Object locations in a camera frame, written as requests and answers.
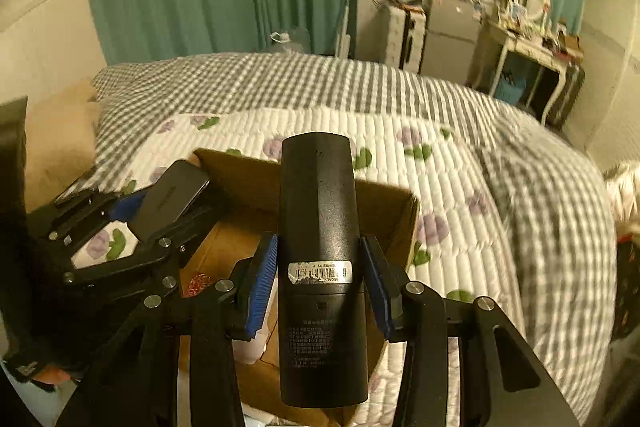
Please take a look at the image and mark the grey small fridge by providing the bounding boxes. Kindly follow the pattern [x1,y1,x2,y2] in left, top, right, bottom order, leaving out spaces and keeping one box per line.
[424,0,485,84]

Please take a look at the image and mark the dark floral cloth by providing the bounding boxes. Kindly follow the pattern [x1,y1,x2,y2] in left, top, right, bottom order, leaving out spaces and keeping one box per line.
[611,229,640,345]

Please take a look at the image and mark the blue bag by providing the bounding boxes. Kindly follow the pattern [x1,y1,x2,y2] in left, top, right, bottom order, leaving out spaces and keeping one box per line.
[499,66,532,106]

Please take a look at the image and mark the white dressing table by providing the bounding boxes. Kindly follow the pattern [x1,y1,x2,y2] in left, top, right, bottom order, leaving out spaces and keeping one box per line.
[486,18,585,126]

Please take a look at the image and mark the grey checkered blanket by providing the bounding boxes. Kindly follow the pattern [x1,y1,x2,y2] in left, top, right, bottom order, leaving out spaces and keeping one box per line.
[55,52,618,423]

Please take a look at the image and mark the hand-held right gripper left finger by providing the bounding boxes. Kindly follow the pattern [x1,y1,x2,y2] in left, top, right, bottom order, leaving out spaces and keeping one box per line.
[55,233,279,427]

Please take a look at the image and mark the black suitcase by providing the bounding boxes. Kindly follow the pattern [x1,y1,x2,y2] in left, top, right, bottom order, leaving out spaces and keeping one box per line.
[544,59,587,128]

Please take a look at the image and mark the black power bank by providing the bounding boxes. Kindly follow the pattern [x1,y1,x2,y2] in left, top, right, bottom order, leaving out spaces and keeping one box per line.
[127,159,211,249]

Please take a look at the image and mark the person's left hand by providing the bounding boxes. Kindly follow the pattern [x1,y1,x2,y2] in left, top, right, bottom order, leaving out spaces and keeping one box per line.
[1,332,87,394]

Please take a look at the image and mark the black cylindrical bottle with label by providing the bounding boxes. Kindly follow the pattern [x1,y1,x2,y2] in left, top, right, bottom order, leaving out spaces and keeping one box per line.
[277,132,370,408]

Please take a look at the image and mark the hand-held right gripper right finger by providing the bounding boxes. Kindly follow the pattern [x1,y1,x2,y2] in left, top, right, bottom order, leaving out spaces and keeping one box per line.
[360,235,581,427]

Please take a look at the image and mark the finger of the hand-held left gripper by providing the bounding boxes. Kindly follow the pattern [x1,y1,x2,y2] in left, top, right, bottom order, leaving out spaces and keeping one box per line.
[31,187,151,235]
[61,206,222,300]

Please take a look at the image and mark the brown cardboard box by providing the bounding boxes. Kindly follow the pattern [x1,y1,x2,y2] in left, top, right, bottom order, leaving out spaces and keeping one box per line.
[177,148,421,427]

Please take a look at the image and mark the beige pillow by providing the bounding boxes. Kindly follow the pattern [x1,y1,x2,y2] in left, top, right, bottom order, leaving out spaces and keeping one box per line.
[24,79,103,214]

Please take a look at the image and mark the white suitcase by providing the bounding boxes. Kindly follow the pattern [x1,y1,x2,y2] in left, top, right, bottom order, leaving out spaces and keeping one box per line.
[374,0,430,72]

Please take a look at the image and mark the white object in box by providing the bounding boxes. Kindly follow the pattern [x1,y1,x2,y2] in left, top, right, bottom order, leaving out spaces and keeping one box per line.
[231,279,279,366]

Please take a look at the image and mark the clear plastic bag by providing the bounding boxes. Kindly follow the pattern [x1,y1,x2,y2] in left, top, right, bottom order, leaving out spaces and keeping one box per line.
[269,27,315,56]

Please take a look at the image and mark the floral quilted blanket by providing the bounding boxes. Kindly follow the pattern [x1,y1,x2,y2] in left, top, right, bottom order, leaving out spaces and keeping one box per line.
[70,109,526,427]

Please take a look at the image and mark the white stick vacuum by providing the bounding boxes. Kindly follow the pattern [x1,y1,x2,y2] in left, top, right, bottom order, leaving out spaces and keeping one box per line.
[334,0,357,58]

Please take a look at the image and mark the white fluffy cloth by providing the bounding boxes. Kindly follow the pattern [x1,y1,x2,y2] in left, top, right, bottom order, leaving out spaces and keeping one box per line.
[601,161,640,230]

